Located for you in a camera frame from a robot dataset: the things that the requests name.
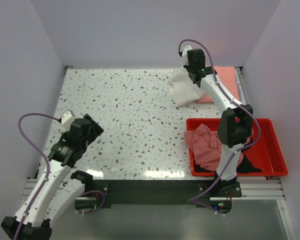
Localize white printed t shirt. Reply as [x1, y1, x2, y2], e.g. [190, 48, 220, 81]
[169, 68, 206, 107]

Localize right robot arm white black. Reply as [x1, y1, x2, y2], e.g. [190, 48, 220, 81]
[179, 46, 253, 197]

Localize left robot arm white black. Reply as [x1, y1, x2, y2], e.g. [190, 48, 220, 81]
[1, 110, 106, 240]

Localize folded salmon pink t shirt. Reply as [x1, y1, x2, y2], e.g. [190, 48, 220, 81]
[196, 65, 241, 105]

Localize dusty pink crumpled t shirt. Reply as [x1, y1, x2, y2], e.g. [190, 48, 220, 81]
[183, 123, 245, 172]

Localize black t shirt in bin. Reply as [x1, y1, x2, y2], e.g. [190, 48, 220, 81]
[192, 137, 262, 174]

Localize red plastic bin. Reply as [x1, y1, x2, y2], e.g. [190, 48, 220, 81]
[186, 118, 288, 177]

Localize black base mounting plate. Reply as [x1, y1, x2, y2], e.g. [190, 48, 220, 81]
[73, 179, 243, 213]

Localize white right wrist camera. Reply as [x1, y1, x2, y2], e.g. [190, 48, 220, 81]
[179, 45, 193, 63]

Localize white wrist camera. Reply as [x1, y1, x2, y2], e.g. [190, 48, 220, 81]
[179, 45, 193, 63]
[60, 109, 76, 131]

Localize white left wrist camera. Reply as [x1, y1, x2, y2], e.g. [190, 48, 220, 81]
[60, 109, 76, 131]

